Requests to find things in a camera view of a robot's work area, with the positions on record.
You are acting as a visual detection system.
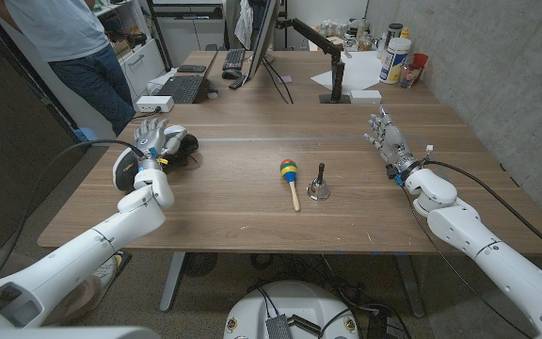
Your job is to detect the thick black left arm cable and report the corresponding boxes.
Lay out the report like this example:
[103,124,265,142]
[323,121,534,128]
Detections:
[0,138,146,282]

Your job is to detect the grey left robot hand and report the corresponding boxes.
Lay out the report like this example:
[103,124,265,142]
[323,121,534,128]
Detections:
[132,117,190,173]

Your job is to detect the dark bottle with black cap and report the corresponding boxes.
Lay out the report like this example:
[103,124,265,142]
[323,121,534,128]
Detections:
[386,22,404,48]

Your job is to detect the clear plastic cup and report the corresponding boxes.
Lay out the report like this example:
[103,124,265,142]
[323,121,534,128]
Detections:
[398,63,422,89]

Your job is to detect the grey finned module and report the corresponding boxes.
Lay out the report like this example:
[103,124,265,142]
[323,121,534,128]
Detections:
[264,314,294,339]

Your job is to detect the black round fan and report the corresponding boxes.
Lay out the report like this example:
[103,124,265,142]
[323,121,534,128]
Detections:
[182,251,219,278]

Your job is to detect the black sneaker with white sole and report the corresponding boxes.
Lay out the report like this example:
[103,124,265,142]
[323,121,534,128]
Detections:
[112,134,200,193]

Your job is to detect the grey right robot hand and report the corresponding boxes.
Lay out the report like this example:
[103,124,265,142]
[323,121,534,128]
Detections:
[363,105,422,183]

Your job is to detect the silver handbell with black handle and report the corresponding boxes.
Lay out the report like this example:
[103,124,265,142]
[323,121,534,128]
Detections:
[306,162,331,202]

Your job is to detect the dark brown cabinet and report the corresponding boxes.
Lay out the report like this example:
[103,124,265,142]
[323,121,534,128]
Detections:
[0,4,91,249]

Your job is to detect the white paper sheet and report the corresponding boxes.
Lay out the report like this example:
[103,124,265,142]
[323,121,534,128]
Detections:
[310,50,385,93]

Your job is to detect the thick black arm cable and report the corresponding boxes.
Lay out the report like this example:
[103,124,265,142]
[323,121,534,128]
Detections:
[0,138,146,282]
[423,159,542,265]

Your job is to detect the colourful striped wooden maraca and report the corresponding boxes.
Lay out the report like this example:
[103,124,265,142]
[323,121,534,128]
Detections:
[279,158,302,213]

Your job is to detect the grey table leg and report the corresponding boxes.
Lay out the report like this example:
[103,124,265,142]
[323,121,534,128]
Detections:
[395,253,426,319]
[159,251,186,314]

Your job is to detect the red plastic cup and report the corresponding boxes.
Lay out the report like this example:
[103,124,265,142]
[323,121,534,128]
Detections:
[411,53,430,76]

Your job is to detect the black remote control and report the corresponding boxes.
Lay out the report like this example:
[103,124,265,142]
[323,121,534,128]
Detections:
[228,73,249,91]

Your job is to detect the black computer monitor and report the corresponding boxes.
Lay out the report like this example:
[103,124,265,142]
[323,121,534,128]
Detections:
[246,0,281,81]

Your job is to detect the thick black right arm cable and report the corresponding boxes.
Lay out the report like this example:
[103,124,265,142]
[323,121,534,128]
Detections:
[423,159,542,265]

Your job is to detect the white drawer cabinet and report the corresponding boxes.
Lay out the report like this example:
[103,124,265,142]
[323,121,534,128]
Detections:
[118,38,167,98]

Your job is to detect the white wipes canister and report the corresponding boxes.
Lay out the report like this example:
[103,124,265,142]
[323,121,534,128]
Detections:
[378,37,413,86]

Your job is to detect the black laptop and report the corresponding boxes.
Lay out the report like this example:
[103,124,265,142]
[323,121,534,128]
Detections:
[156,73,212,105]

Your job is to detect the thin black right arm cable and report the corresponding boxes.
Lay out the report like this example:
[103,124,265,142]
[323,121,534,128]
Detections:
[400,186,531,339]

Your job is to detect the white flat box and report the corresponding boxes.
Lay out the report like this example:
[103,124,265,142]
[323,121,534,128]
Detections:
[349,89,383,105]

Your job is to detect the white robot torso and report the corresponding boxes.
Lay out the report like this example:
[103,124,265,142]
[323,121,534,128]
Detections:
[222,280,361,339]

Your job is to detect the person in grey shirt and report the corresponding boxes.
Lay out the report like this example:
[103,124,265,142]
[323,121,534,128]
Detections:
[0,0,136,137]

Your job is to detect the white hanging cloth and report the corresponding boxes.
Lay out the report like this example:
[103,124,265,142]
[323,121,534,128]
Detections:
[233,0,255,51]

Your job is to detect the black keyboard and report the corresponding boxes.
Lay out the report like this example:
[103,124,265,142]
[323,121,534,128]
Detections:
[222,48,247,72]

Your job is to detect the white power box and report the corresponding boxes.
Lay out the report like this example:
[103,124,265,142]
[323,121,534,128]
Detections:
[135,95,176,114]

